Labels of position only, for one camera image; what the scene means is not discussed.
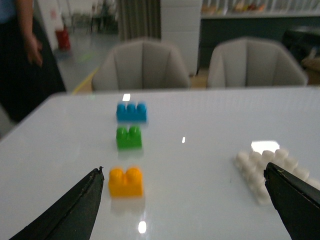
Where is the yellow two-stud block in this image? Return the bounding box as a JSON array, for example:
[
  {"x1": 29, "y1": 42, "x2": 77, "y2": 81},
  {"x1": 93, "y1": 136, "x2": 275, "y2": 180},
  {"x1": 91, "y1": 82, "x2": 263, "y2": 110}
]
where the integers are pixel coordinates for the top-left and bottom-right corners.
[{"x1": 108, "y1": 167, "x2": 144, "y2": 198}]

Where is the blue three-stud block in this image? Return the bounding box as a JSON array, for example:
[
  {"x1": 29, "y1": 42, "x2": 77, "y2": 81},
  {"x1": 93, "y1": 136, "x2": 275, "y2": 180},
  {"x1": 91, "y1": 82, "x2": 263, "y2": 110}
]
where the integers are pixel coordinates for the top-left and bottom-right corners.
[{"x1": 116, "y1": 102, "x2": 147, "y2": 123}]

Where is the green two-stud block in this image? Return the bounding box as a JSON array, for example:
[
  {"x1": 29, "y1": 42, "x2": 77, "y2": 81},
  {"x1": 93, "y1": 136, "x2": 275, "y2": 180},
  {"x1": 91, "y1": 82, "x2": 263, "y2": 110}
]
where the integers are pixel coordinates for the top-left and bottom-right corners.
[{"x1": 116, "y1": 125, "x2": 142, "y2": 151}]

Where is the bystander hand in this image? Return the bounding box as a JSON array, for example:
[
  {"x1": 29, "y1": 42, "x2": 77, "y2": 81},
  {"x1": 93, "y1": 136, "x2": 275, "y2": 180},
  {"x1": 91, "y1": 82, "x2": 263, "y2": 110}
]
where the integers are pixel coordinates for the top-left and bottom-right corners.
[{"x1": 25, "y1": 33, "x2": 43, "y2": 68}]

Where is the brown cushioned seat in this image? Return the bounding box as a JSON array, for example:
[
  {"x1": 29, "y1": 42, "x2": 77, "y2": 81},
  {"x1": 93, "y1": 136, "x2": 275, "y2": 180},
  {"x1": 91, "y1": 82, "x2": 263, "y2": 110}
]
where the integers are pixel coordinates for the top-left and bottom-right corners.
[{"x1": 301, "y1": 57, "x2": 320, "y2": 85}]

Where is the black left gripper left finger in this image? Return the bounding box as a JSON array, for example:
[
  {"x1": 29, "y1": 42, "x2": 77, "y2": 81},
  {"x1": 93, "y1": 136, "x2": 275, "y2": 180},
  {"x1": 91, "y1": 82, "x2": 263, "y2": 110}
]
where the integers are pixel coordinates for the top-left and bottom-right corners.
[{"x1": 11, "y1": 166, "x2": 105, "y2": 240}]

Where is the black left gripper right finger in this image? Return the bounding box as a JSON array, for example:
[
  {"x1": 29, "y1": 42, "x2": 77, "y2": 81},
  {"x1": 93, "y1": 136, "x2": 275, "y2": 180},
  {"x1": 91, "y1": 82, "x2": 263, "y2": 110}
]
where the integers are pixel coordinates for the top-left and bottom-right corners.
[{"x1": 263, "y1": 162, "x2": 320, "y2": 240}]

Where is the black machine box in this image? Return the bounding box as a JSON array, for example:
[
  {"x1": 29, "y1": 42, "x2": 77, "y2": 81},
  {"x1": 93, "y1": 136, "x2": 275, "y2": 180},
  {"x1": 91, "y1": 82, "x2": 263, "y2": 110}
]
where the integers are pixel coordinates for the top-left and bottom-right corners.
[{"x1": 281, "y1": 26, "x2": 320, "y2": 64}]

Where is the person in dark clothes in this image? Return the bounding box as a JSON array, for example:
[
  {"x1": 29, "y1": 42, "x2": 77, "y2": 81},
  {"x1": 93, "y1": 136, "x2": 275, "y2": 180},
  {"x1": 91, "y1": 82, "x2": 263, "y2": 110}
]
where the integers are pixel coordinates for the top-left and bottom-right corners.
[{"x1": 0, "y1": 0, "x2": 66, "y2": 123}]

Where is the beige armchair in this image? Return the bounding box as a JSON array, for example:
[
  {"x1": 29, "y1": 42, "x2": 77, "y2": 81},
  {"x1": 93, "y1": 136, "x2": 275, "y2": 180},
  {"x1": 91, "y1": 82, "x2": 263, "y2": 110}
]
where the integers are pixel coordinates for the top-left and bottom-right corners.
[
  {"x1": 207, "y1": 37, "x2": 308, "y2": 88},
  {"x1": 91, "y1": 39, "x2": 191, "y2": 91}
]

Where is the grey curtain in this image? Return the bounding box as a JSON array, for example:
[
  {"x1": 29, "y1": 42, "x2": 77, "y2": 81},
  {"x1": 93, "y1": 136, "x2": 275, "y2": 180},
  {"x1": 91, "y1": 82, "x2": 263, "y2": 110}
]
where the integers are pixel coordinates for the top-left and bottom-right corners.
[{"x1": 116, "y1": 0, "x2": 161, "y2": 41}]

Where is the right beige armchair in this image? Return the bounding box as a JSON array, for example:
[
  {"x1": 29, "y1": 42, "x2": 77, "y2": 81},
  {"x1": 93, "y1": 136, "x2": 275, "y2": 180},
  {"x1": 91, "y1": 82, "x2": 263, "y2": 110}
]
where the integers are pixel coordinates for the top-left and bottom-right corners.
[{"x1": 207, "y1": 37, "x2": 308, "y2": 88}]

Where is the dark grey counter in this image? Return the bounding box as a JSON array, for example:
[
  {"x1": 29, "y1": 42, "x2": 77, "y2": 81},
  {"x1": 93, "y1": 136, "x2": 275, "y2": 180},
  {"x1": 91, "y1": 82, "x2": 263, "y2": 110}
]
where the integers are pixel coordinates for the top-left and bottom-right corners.
[{"x1": 198, "y1": 16, "x2": 320, "y2": 68}]

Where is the white studded base plate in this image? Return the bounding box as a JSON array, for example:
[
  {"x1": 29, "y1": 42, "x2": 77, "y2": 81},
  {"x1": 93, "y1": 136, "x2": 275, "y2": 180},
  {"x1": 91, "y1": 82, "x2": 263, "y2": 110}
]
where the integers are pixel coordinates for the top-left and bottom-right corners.
[{"x1": 234, "y1": 149, "x2": 320, "y2": 205}]

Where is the left beige armchair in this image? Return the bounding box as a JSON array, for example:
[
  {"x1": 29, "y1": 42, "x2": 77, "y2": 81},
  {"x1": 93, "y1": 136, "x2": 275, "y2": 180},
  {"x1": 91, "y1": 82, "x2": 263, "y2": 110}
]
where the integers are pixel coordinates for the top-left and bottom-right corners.
[{"x1": 91, "y1": 39, "x2": 191, "y2": 91}]

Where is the white cabinet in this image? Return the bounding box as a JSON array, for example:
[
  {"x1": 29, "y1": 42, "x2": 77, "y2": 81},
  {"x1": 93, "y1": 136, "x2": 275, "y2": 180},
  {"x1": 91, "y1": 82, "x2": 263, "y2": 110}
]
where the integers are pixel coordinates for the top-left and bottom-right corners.
[{"x1": 160, "y1": 0, "x2": 202, "y2": 75}]

